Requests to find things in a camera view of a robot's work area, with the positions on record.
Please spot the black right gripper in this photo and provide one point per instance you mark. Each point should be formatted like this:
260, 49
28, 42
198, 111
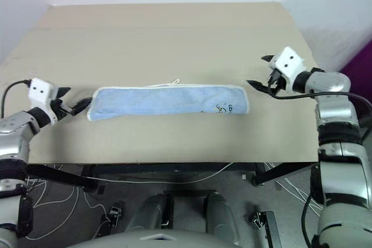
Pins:
277, 83

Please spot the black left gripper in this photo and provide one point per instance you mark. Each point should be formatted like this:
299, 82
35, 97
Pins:
61, 109

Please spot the light blue towel white trim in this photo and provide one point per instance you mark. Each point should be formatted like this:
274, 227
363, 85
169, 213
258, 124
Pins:
162, 100

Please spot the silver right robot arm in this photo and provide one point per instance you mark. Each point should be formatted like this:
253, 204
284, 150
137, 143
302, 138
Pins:
337, 149

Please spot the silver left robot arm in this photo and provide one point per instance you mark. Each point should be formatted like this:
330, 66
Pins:
13, 140

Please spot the purple object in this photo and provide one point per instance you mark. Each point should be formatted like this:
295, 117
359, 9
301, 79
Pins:
360, 71

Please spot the black floor clamp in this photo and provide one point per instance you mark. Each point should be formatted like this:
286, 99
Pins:
114, 214

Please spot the dark grey rounded shape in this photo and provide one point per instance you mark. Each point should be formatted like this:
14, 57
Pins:
152, 213
221, 216

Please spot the grey robot torso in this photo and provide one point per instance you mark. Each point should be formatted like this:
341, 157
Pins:
154, 239

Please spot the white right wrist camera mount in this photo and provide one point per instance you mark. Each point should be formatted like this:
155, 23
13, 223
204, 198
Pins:
289, 63

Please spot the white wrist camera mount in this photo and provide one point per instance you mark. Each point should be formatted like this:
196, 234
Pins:
289, 63
40, 92

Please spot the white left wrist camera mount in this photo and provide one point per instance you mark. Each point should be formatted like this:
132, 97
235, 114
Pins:
40, 92

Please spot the black metal table frame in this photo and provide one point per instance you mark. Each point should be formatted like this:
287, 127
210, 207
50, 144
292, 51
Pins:
174, 168

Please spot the black metal floor bracket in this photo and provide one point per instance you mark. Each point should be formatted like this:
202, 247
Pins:
268, 227

